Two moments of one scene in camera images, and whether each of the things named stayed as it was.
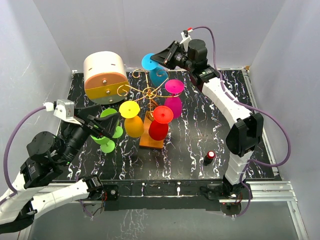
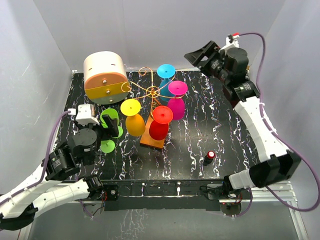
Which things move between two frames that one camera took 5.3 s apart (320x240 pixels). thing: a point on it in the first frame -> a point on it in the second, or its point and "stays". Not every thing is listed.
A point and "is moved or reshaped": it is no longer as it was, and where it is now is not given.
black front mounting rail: x=163 y=195 stays
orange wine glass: x=133 y=124 stays
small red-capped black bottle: x=208 y=158 stays
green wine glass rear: x=108 y=111 stays
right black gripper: x=166 y=57 -> x=210 y=51
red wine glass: x=158 y=128 stays
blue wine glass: x=157 y=74 -> x=166 y=71
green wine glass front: x=106 y=145 stays
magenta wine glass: x=174 y=87 is moved or reshaped
